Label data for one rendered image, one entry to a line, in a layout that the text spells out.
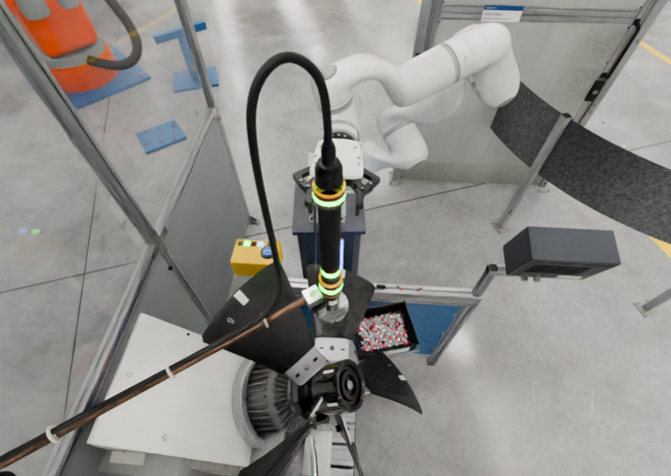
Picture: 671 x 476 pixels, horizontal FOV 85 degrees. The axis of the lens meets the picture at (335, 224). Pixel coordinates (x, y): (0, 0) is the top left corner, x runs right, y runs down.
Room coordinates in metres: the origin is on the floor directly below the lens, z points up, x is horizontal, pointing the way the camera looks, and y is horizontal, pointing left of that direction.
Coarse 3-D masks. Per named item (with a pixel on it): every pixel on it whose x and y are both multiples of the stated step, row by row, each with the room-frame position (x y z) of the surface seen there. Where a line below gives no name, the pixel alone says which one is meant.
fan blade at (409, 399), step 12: (372, 360) 0.36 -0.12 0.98; (384, 360) 0.37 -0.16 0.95; (372, 372) 0.31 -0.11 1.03; (384, 372) 0.32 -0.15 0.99; (396, 372) 0.33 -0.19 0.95; (372, 384) 0.26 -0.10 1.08; (384, 384) 0.27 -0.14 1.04; (396, 384) 0.28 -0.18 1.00; (408, 384) 0.30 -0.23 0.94; (384, 396) 0.23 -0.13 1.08; (396, 396) 0.24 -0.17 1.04; (408, 396) 0.25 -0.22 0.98; (420, 408) 0.23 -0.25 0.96
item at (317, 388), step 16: (336, 368) 0.25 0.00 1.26; (352, 368) 0.27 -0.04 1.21; (304, 384) 0.24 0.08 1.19; (320, 384) 0.22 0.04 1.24; (336, 384) 0.22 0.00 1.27; (352, 384) 0.23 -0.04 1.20; (304, 400) 0.20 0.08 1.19; (336, 400) 0.19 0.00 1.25; (352, 400) 0.20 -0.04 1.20; (320, 416) 0.17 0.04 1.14
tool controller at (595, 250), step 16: (512, 240) 0.70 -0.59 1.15; (528, 240) 0.63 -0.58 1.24; (544, 240) 0.63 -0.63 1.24; (560, 240) 0.63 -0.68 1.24; (576, 240) 0.63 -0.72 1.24; (592, 240) 0.63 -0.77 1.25; (608, 240) 0.63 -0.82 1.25; (512, 256) 0.65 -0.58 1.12; (528, 256) 0.59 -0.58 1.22; (544, 256) 0.58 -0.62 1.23; (560, 256) 0.58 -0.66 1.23; (576, 256) 0.58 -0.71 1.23; (592, 256) 0.58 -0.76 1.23; (608, 256) 0.58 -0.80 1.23; (512, 272) 0.61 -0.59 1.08; (528, 272) 0.60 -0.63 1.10; (544, 272) 0.59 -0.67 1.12; (560, 272) 0.59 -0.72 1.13; (576, 272) 0.58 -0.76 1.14; (592, 272) 0.58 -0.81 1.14
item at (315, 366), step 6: (312, 348) 0.29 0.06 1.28; (306, 354) 0.28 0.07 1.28; (312, 354) 0.28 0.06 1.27; (318, 354) 0.29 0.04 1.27; (300, 360) 0.27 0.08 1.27; (306, 360) 0.27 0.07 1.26; (312, 360) 0.27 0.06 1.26; (318, 360) 0.28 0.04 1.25; (324, 360) 0.28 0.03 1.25; (294, 366) 0.26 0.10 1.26; (300, 366) 0.26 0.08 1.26; (312, 366) 0.26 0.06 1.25; (318, 366) 0.26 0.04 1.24; (288, 372) 0.25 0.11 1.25; (294, 372) 0.25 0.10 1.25; (300, 372) 0.25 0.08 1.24; (306, 372) 0.25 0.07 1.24; (312, 372) 0.25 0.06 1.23; (294, 378) 0.24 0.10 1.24; (300, 378) 0.24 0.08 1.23; (306, 378) 0.24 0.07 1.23; (300, 384) 0.23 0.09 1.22
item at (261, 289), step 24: (240, 288) 0.37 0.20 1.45; (264, 288) 0.38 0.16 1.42; (288, 288) 0.39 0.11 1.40; (240, 312) 0.33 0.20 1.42; (216, 336) 0.28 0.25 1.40; (264, 336) 0.30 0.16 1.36; (288, 336) 0.30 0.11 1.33; (312, 336) 0.31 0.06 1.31; (264, 360) 0.26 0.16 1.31; (288, 360) 0.27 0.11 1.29
